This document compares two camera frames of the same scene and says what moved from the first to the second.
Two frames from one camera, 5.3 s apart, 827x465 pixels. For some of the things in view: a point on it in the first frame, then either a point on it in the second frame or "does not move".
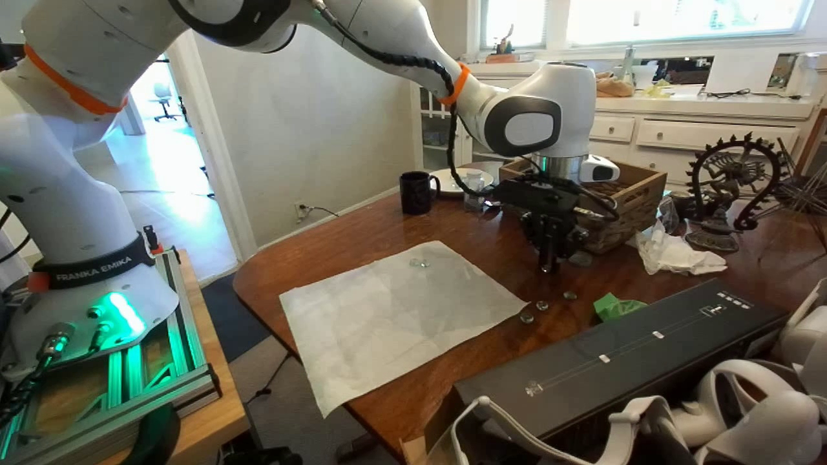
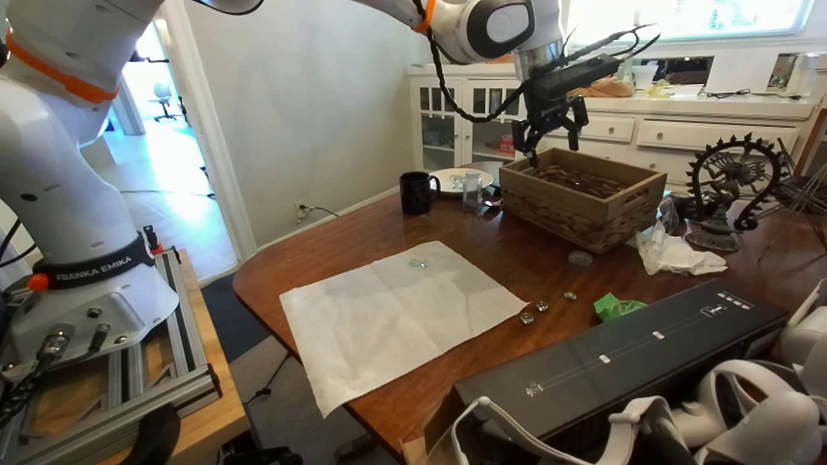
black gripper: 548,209 -> 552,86
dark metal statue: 729,181 does not move
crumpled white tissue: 670,250 does not move
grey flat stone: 580,258 does not move
